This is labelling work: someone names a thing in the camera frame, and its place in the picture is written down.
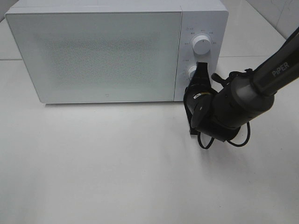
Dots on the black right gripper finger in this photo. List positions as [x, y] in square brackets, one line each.
[201, 75]

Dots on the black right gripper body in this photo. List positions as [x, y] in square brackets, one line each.
[197, 100]

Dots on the white microwave knob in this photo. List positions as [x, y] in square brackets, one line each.
[201, 44]
[191, 71]

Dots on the white microwave door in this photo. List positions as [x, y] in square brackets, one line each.
[90, 58]

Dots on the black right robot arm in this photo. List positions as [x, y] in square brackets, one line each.
[219, 107]

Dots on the white microwave oven body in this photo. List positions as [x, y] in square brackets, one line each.
[197, 17]

